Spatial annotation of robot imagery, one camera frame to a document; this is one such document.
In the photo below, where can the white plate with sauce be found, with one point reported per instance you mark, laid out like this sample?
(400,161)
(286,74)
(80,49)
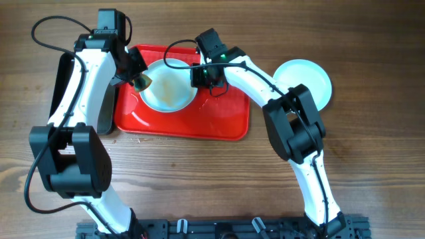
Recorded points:
(170,90)

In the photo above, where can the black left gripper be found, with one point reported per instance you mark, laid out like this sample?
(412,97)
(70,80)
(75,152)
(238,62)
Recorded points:
(139,66)

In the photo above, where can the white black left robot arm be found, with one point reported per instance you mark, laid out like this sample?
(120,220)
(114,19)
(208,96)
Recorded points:
(69,155)

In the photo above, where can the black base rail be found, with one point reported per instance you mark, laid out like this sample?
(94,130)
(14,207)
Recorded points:
(288,227)

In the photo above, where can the black water tray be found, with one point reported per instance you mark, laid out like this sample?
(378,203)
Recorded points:
(65,67)

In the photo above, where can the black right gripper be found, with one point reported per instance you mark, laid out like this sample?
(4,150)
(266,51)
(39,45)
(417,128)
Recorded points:
(197,81)

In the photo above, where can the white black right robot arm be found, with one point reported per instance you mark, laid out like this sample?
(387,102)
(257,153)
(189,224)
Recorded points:
(293,123)

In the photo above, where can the green yellow sponge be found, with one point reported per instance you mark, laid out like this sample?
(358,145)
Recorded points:
(141,82)

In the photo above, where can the small white plate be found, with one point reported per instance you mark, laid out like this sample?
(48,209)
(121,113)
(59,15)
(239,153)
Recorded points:
(311,75)

